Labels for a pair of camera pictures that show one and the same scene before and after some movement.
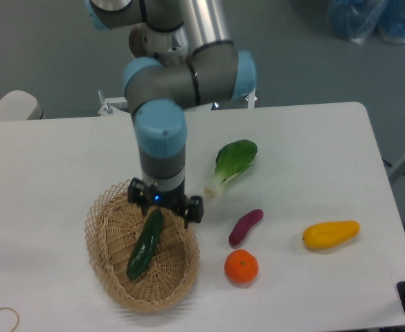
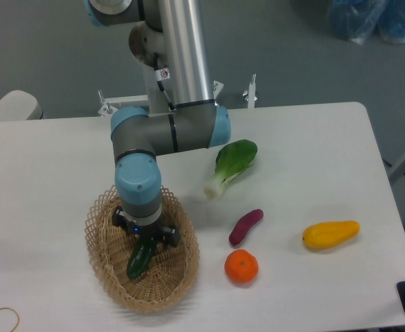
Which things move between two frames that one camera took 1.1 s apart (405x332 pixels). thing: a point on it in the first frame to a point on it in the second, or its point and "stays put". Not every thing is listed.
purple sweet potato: x=244 y=225 stays put
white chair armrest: x=16 y=105 stays put
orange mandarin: x=241 y=266 stays put
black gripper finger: x=194 y=209 to x=169 y=236
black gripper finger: x=140 y=194 to x=120 y=219
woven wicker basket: x=114 y=227 stays put
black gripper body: x=176 y=199 to x=154 y=230
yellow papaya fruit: x=330 y=234 stays put
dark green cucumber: x=146 y=245 stays put
